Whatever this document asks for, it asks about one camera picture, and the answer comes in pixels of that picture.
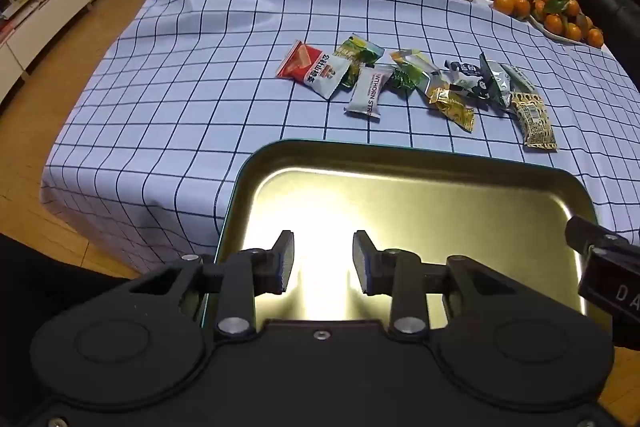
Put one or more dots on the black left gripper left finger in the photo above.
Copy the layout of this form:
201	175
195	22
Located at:
246	275

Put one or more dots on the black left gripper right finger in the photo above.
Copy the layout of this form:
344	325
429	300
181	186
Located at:
399	275

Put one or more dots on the beige patterned snack packet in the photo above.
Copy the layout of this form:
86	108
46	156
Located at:
534	120

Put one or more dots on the white hawthorn strip packet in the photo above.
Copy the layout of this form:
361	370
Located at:
367	90

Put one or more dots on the yellow gold candy packet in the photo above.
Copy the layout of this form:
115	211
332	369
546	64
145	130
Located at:
451	105

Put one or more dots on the dark green candy wrapper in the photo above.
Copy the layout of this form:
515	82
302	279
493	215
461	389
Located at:
403	80

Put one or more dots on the blueberry white snack packet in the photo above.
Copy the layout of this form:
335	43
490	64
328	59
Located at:
467	78

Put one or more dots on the red white snack packet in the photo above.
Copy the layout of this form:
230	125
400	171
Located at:
320	71

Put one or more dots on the white green snack packet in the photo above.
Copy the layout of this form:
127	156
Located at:
430	75

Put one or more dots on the green garlic peas packet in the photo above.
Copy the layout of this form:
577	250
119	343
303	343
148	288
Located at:
359	52

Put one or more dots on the gold metal tray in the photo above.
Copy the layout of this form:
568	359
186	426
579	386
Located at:
508	215

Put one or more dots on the blue checked tablecloth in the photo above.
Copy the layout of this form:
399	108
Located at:
145	162

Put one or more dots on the plate of oranges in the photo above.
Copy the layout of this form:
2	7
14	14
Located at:
561	20

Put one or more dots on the white low cabinet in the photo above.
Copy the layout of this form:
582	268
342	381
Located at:
30	31

